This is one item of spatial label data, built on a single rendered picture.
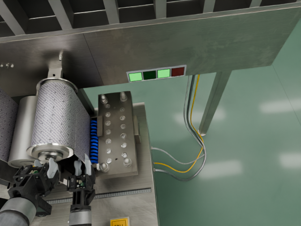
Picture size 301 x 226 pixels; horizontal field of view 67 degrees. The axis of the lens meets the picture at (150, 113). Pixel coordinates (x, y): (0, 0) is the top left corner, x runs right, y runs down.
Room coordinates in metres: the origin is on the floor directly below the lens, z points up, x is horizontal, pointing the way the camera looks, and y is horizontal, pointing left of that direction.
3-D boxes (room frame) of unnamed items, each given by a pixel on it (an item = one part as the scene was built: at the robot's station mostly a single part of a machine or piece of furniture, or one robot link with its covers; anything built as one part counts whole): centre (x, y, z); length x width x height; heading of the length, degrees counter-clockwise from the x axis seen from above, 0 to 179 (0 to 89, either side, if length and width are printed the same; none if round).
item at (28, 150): (0.28, 0.34, 1.25); 0.15 x 0.01 x 0.15; 91
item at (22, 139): (0.40, 0.46, 1.17); 0.26 x 0.12 x 0.12; 1
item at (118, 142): (0.44, 0.16, 1.00); 0.40 x 0.16 x 0.06; 1
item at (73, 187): (0.17, 0.28, 1.12); 0.12 x 0.08 x 0.09; 1
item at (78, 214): (0.09, 0.28, 1.11); 0.08 x 0.05 x 0.08; 91
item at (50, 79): (0.53, 0.34, 1.25); 0.15 x 0.01 x 0.15; 91
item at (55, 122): (0.40, 0.47, 1.16); 0.39 x 0.23 x 0.51; 91
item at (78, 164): (0.27, 0.30, 1.12); 0.09 x 0.03 x 0.06; 2
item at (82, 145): (0.40, 0.28, 1.11); 0.23 x 0.01 x 0.18; 1
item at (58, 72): (0.58, 0.35, 1.28); 0.06 x 0.05 x 0.02; 1
